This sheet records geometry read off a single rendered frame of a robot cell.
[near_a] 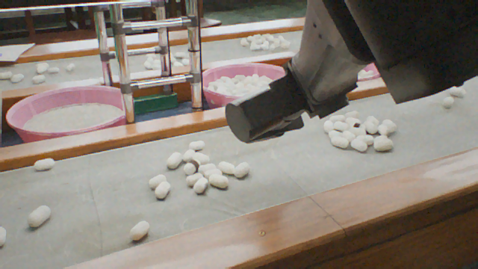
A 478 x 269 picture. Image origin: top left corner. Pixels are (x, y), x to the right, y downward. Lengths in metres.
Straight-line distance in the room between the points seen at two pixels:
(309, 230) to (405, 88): 0.44
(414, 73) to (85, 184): 0.68
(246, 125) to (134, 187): 0.29
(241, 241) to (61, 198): 0.32
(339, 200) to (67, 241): 0.40
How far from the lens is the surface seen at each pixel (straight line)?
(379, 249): 0.70
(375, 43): 0.17
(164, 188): 0.72
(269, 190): 0.73
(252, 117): 0.53
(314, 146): 0.88
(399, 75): 0.19
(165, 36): 1.15
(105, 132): 0.90
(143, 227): 0.64
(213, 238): 0.60
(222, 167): 0.77
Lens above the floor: 1.15
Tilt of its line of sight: 27 degrees down
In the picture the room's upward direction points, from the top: straight up
